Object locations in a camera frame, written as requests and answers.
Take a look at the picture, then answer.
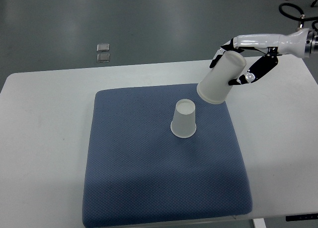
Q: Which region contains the black table control panel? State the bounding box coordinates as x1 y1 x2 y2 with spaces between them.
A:
285 213 318 222

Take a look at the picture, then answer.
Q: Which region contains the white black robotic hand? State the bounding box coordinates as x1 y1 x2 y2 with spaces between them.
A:
210 28 309 85

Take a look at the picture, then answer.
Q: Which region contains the lower metal floor plate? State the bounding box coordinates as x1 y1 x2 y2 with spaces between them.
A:
97 53 110 63

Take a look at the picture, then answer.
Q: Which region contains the white paper cup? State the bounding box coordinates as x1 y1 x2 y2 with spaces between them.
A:
197 51 246 104
170 99 196 139

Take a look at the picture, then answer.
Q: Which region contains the white table leg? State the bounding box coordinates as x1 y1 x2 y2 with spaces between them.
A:
252 218 266 228

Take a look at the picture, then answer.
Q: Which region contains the blue fabric cushion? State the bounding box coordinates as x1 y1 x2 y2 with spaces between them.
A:
82 84 252 228

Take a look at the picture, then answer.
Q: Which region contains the black cable on floor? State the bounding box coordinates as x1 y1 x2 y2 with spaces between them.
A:
278 2 318 31

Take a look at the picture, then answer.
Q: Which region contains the white paper cup on cushion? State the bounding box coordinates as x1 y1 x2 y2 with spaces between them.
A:
170 99 196 139

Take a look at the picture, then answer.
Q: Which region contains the upper metal floor plate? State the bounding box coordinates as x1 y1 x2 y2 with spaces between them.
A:
96 43 110 52

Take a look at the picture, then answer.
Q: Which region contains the metal floor plate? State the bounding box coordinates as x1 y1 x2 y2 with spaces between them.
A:
97 53 110 63
96 43 110 52

